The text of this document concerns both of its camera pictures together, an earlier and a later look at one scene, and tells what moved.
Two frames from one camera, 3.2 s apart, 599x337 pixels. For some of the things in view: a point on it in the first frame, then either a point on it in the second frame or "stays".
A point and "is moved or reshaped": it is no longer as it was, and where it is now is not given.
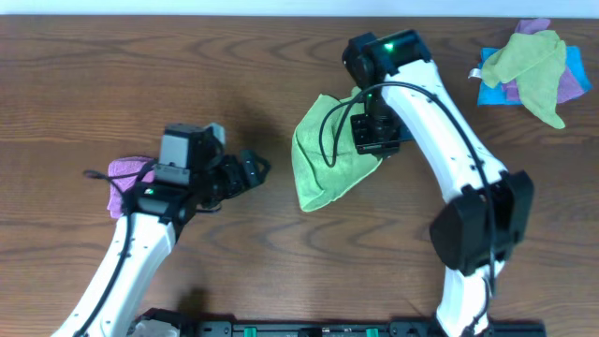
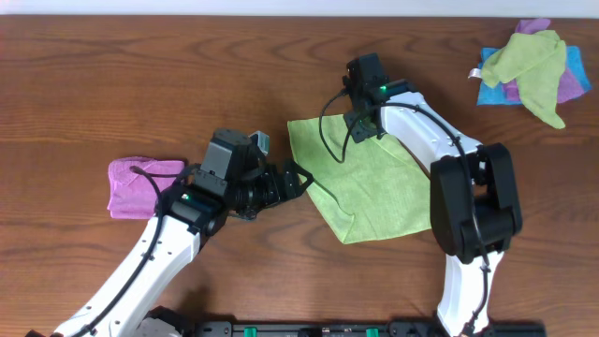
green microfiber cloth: (325, 157) is moved or reshaped
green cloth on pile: (536, 61) stays
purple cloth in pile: (569, 88) stays
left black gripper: (239, 173) to (281, 185)
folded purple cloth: (124, 167) stays
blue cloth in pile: (576, 65) stays
